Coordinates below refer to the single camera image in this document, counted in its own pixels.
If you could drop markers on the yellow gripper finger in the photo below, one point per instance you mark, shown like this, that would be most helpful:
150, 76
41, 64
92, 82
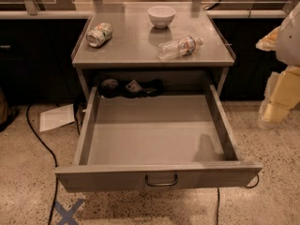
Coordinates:
269, 42
282, 93

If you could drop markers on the clear plastic water bottle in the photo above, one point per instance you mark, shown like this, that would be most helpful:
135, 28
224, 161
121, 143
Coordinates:
177, 48

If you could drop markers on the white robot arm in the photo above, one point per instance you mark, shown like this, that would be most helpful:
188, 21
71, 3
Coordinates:
288, 45

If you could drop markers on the open grey top drawer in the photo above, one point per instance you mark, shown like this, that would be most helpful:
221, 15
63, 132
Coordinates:
124, 139

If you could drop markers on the black items behind drawer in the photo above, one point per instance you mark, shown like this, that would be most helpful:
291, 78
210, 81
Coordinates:
111, 88

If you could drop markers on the white ceramic bowl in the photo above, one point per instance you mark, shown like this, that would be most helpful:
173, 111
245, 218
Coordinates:
161, 16

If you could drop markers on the grey metal cabinet table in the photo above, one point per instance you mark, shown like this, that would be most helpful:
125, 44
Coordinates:
131, 53

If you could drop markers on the white paper sheet on floor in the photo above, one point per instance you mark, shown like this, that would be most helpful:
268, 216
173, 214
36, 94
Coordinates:
56, 118

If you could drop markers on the blue tape cross mark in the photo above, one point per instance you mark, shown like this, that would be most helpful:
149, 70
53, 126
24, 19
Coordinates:
67, 215

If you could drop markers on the dark bag at left edge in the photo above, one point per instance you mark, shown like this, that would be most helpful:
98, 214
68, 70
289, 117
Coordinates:
7, 115

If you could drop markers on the black drawer handle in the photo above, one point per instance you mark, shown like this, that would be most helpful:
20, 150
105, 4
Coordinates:
159, 182

